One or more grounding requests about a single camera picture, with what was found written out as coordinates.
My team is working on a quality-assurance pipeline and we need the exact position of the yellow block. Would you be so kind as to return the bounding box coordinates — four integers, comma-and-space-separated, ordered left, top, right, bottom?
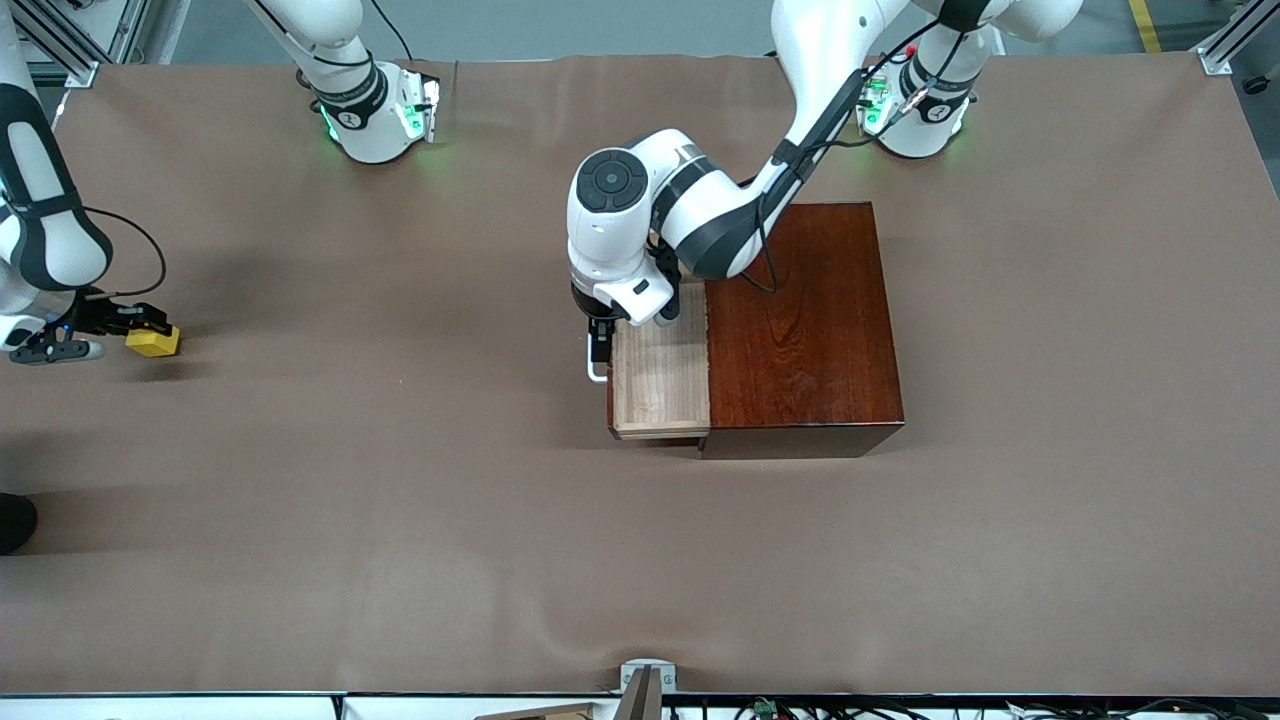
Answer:
124, 324, 183, 360

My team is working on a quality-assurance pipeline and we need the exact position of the light wood drawer white handle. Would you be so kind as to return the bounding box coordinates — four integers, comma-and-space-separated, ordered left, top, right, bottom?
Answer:
586, 280, 714, 442

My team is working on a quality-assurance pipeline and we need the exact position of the dark red wooden cabinet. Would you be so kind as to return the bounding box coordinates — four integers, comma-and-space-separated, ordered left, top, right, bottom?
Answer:
699, 203, 907, 460

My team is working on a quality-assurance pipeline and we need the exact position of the brown table cloth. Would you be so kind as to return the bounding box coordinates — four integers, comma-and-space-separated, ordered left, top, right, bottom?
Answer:
0, 52, 1280, 698

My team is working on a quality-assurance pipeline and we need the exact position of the light wooden plank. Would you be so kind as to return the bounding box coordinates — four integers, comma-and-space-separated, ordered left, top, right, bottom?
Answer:
472, 702, 603, 720

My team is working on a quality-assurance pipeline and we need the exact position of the yellow floor tape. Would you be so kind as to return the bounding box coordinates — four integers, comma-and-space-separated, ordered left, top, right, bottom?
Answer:
1128, 0, 1167, 55

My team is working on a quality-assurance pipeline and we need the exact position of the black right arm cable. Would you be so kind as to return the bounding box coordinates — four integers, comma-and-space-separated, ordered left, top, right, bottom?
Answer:
84, 204, 168, 302

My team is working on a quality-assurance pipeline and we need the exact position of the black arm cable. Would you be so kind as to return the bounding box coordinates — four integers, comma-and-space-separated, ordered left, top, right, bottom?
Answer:
84, 204, 168, 302
752, 20, 946, 296

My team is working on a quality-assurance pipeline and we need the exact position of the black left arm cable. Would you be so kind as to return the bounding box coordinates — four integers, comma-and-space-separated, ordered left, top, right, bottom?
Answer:
752, 20, 946, 296

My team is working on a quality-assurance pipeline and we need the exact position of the aluminium profile frame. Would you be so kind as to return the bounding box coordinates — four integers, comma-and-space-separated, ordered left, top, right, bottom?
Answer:
1192, 0, 1280, 77
20, 0, 153, 90

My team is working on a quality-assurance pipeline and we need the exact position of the thin black base cable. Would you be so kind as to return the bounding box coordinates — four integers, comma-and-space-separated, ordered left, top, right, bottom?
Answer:
370, 0, 415, 63

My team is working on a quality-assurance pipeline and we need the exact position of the metal clamp bracket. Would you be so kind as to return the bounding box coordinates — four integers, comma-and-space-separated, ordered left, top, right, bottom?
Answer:
619, 659, 678, 720

